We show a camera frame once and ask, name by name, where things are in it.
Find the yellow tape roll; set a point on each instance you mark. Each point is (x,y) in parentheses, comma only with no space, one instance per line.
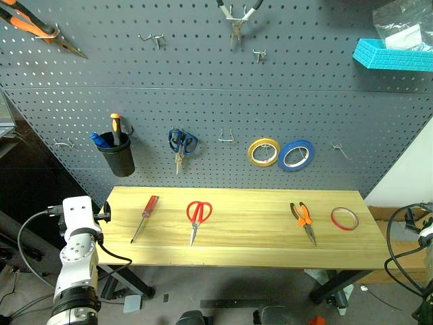
(252,154)

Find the large orange black long-nose pliers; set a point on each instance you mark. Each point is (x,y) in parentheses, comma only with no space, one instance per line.
(30,25)

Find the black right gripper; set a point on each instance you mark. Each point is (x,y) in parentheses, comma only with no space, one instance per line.
(413,221)

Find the grey metal pegboard wall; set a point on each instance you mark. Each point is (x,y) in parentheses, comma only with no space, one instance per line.
(209,88)

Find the brown cardboard box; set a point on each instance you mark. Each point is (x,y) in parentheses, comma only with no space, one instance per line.
(395,243)

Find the small orange black long-nose pliers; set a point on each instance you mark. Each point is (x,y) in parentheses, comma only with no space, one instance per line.
(304,220)

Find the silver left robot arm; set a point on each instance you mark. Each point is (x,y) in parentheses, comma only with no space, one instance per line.
(76,267)

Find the black table leg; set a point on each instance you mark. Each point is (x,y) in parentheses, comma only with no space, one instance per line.
(126,281)
(338,286)

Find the black plastic holder cup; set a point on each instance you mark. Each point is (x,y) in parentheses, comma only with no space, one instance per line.
(116,155)

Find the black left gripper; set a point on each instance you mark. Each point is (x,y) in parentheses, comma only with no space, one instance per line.
(62,226)

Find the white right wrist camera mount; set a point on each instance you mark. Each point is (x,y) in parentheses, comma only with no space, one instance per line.
(427,233)

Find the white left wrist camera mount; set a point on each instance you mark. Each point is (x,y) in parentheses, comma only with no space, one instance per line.
(78,213)

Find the red tape roll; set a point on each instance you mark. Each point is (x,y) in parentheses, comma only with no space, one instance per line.
(353,225)

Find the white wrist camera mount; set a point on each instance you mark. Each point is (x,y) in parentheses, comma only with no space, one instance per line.
(78,213)
(427,233)

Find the cyan brick-pattern basket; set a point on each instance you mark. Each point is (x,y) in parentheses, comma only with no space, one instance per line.
(389,58)

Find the small orange floor object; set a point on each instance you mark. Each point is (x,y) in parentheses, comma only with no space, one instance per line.
(317,321)

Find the clear plastic bag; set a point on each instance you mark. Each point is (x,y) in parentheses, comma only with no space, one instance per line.
(402,23)

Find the dark rounded shape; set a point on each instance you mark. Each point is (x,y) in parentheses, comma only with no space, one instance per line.
(270,315)
(193,318)

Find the black flat floor bar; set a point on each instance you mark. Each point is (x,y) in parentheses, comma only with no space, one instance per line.
(230,303)

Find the blue tape roll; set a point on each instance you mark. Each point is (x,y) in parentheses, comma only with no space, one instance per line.
(282,162)

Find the silver metal pegboard hook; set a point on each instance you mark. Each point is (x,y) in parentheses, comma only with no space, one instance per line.
(154,38)
(50,35)
(64,143)
(339,149)
(259,54)

